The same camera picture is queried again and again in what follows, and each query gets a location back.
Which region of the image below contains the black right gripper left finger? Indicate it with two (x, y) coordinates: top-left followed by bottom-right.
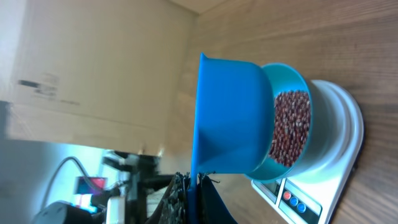
(152, 172), (190, 224)

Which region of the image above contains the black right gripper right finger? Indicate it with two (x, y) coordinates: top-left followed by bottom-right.
(197, 174), (237, 224)

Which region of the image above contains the blue plastic measuring scoop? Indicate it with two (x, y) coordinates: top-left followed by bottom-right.
(188, 54), (274, 223)

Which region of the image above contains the red beans scooped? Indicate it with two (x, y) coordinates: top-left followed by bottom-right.
(269, 90), (312, 167)

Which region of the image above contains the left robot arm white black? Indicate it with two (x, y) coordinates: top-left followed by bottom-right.
(31, 151), (174, 223)

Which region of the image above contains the white digital kitchen scale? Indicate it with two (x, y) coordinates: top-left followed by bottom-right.
(251, 80), (365, 223)

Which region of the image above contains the teal blue bowl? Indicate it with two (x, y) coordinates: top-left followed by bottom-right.
(246, 63), (332, 182)

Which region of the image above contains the cardboard box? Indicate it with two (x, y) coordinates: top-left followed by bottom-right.
(1, 1), (195, 155)

